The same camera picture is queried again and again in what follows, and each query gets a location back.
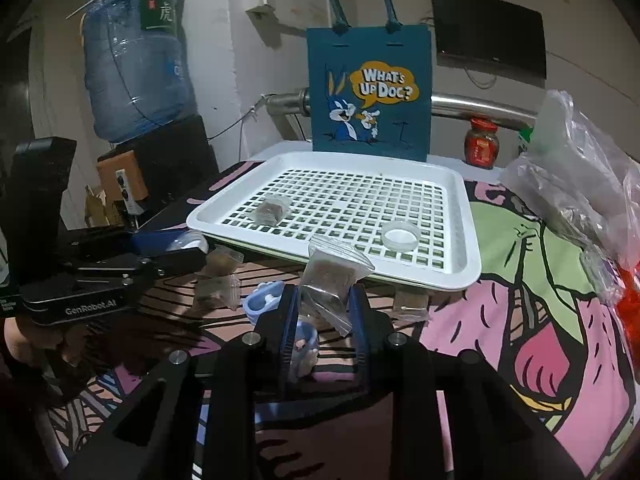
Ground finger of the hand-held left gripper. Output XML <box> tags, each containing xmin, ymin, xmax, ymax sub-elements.
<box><xmin>60</xmin><ymin>247</ymin><xmax>208</xmax><ymax>287</ymax></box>
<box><xmin>57</xmin><ymin>225</ymin><xmax>193</xmax><ymax>261</ymax></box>

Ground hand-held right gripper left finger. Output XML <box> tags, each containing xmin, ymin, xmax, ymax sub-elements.
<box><xmin>70</xmin><ymin>284</ymin><xmax>302</xmax><ymax>480</ymax></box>

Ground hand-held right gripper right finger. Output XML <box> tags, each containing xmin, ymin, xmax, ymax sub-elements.
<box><xmin>348</xmin><ymin>284</ymin><xmax>586</xmax><ymax>480</ymax></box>

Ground light blue plastic clip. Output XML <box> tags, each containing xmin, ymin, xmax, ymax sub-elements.
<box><xmin>243</xmin><ymin>281</ymin><xmax>285</xmax><ymax>323</ymax></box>
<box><xmin>287</xmin><ymin>317</ymin><xmax>321</xmax><ymax>378</ymax></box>

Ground brown snack packet clear wrapper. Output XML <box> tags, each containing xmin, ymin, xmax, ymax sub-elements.
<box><xmin>391</xmin><ymin>290</ymin><xmax>431</xmax><ymax>322</ymax></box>
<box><xmin>300</xmin><ymin>235</ymin><xmax>376</xmax><ymax>336</ymax></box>
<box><xmin>252</xmin><ymin>192</ymin><xmax>292</xmax><ymax>226</ymax></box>
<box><xmin>202</xmin><ymin>249</ymin><xmax>244</xmax><ymax>278</ymax></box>
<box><xmin>195</xmin><ymin>275</ymin><xmax>241</xmax><ymax>311</ymax></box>

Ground white perforated plastic tray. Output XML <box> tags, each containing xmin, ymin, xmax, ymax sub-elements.
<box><xmin>186</xmin><ymin>152</ymin><xmax>483</xmax><ymax>291</ymax></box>

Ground person's left hand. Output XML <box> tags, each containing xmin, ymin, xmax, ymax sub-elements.
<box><xmin>4</xmin><ymin>317</ymin><xmax>77</xmax><ymax>368</ymax></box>

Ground brown cardboard box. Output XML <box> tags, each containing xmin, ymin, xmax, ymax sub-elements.
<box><xmin>84</xmin><ymin>185</ymin><xmax>126</xmax><ymax>228</ymax></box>

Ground black water dispenser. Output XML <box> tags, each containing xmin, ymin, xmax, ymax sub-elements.
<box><xmin>97</xmin><ymin>115</ymin><xmax>221</xmax><ymax>206</ymax></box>

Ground printed cartoon blanket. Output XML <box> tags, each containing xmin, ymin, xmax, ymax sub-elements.
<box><xmin>45</xmin><ymin>160</ymin><xmax>636</xmax><ymax>480</ymax></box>

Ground blue water cooler bottle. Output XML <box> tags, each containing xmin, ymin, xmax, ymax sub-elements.
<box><xmin>80</xmin><ymin>0</ymin><xmax>198</xmax><ymax>143</ymax></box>

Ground red-lidded sauce jar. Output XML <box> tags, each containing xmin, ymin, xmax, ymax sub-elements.
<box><xmin>465</xmin><ymin>116</ymin><xmax>501</xmax><ymax>168</ymax></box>

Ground green and white carton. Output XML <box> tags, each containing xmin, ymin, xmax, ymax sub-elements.
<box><xmin>517</xmin><ymin>127</ymin><xmax>538</xmax><ymax>157</ymax></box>

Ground blue cartoon rabbit tote bag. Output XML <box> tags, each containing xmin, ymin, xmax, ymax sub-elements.
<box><xmin>306</xmin><ymin>0</ymin><xmax>433</xmax><ymax>163</ymax></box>

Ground clear plastic bags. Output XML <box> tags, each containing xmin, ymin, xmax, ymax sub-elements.
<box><xmin>500</xmin><ymin>90</ymin><xmax>640</xmax><ymax>306</ymax></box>

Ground red plastic bag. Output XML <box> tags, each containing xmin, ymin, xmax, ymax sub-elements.
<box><xmin>617</xmin><ymin>260</ymin><xmax>640</xmax><ymax>333</ymax></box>

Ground wooden box with white switch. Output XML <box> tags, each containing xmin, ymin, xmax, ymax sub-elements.
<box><xmin>96</xmin><ymin>152</ymin><xmax>148</xmax><ymax>216</ymax></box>

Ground black wall-mounted screen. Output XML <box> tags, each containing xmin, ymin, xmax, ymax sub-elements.
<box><xmin>431</xmin><ymin>0</ymin><xmax>547</xmax><ymax>80</ymax></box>

